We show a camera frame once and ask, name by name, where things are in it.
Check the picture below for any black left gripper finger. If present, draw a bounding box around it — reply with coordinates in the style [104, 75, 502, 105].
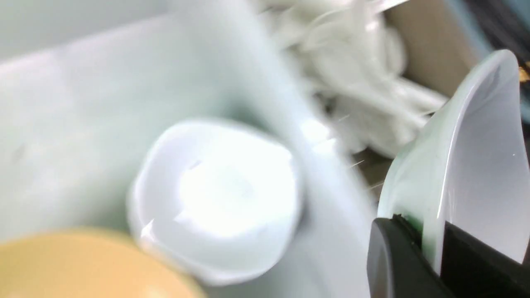
[366, 215, 530, 298]

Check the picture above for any white square side dish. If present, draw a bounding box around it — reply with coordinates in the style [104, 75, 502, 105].
[377, 50, 530, 274]

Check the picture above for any yellow bowl in tub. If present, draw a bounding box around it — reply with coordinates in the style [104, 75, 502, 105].
[0, 229, 207, 298]

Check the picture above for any stack of white dishes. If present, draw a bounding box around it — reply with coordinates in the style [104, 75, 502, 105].
[126, 118, 303, 286]

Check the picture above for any pile of white spoons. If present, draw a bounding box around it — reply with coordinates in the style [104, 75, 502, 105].
[251, 0, 448, 159]

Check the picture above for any brown plastic spoon bin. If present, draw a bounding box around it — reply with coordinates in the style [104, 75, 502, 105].
[352, 0, 485, 199]

